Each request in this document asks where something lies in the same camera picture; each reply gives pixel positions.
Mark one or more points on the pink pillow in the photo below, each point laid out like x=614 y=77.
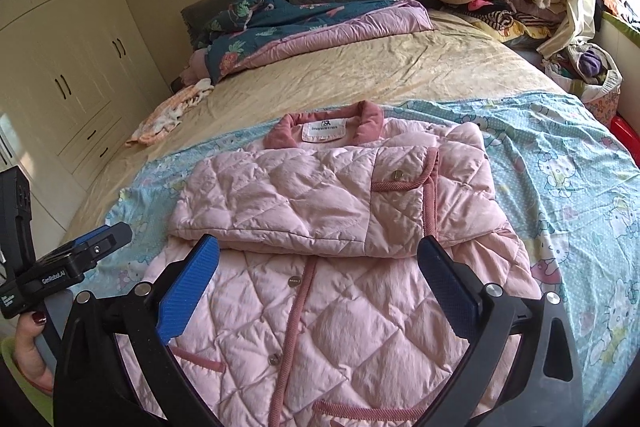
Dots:
x=197 y=67

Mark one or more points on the pink quilted jacket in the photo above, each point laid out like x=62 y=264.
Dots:
x=325 y=307

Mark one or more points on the red plastic object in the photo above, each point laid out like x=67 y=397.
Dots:
x=627 y=134

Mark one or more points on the bed with beige sheet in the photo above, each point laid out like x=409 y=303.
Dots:
x=380 y=62

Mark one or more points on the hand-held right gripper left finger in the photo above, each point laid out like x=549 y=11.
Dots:
x=190 y=287

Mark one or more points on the green window seat cushion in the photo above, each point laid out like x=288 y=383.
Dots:
x=622 y=14

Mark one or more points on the cream wardrobe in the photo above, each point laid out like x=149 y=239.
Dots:
x=65 y=57

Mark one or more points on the peach floral cloth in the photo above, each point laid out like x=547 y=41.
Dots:
x=170 y=112

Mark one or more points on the person's left hand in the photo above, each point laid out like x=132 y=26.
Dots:
x=32 y=352

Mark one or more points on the basket of clothes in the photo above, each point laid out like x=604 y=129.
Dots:
x=590 y=67

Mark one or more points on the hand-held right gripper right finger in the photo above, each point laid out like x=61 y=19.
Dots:
x=447 y=289

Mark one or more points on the teal floral quilt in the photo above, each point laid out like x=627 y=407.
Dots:
x=280 y=27

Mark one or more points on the light blue cartoon bedsheet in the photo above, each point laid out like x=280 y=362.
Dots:
x=565 y=187

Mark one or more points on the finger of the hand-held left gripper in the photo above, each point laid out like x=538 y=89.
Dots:
x=85 y=239
x=117 y=237

